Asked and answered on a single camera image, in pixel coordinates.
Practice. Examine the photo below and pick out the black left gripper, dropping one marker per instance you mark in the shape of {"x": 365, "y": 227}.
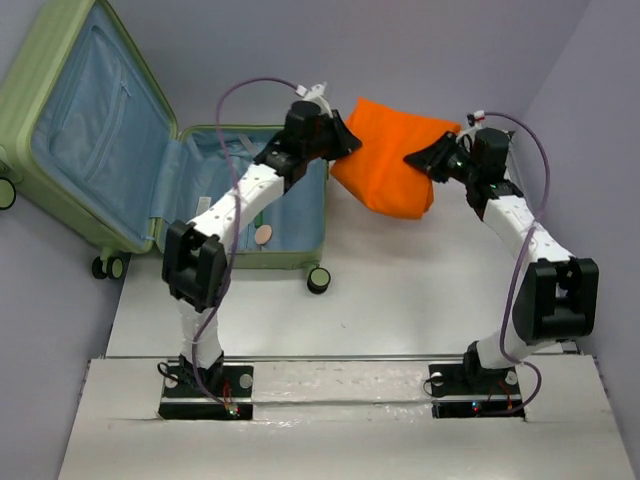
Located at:
{"x": 345, "y": 142}

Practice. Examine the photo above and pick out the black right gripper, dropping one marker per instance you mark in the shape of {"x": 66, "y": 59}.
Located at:
{"x": 431, "y": 158}

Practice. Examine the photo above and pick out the orange cloth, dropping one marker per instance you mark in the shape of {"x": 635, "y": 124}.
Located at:
{"x": 376, "y": 174}

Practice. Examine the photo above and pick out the round pink compact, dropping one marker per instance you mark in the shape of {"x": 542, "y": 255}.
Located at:
{"x": 263, "y": 234}

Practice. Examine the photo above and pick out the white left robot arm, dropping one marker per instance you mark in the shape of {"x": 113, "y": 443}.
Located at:
{"x": 199, "y": 255}

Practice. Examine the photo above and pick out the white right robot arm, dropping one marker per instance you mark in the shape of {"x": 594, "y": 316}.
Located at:
{"x": 554, "y": 295}

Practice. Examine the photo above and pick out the green hard-shell suitcase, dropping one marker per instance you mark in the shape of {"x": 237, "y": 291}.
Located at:
{"x": 88, "y": 135}

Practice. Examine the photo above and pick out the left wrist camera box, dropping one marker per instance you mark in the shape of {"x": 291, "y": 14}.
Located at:
{"x": 316, "y": 94}

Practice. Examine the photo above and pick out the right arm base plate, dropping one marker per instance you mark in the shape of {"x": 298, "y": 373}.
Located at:
{"x": 456, "y": 396}

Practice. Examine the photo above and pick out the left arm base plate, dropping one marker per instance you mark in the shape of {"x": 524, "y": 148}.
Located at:
{"x": 229, "y": 399}

